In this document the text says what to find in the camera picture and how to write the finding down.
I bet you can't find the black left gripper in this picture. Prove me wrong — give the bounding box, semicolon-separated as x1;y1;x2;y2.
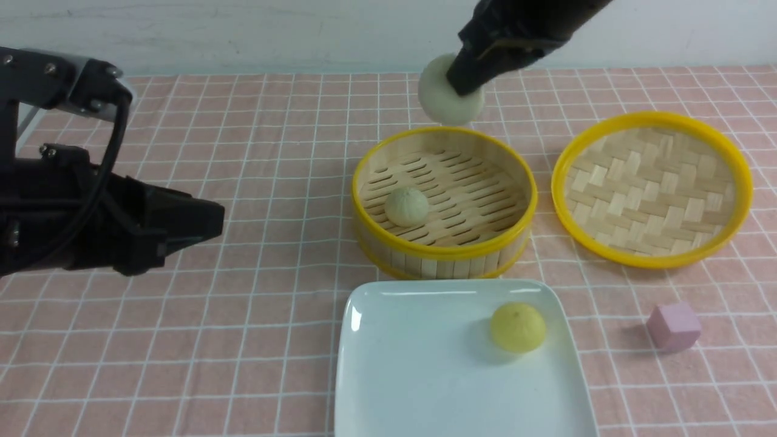
2;144;226;276

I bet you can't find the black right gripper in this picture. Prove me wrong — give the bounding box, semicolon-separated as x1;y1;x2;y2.
446;1;610;97

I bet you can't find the white steamed bun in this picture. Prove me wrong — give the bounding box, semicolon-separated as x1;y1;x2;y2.
417;53;485;126

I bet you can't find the pale green steamed bun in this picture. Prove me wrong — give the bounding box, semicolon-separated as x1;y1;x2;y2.
384;186;430;228

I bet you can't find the yellow steamed bun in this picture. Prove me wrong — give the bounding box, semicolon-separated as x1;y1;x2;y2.
489;302;547;354

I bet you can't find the white square plate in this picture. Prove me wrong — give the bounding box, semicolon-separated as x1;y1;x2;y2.
334;279;599;436

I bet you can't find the yellow rimmed bamboo steamer basket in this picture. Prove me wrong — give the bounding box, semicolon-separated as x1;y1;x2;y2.
351;127;538;280

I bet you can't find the pink checkered tablecloth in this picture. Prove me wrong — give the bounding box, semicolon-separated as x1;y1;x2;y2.
1;66;775;436

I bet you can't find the yellow rimmed woven steamer lid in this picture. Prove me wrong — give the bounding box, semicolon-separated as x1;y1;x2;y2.
551;111;754;270

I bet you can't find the pink cube block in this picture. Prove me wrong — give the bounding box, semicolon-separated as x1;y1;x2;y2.
645;302;702;353

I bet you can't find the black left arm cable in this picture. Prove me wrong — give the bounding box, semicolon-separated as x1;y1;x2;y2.
0;91;133;268

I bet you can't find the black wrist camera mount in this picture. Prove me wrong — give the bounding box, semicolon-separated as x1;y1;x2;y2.
1;47;137;165

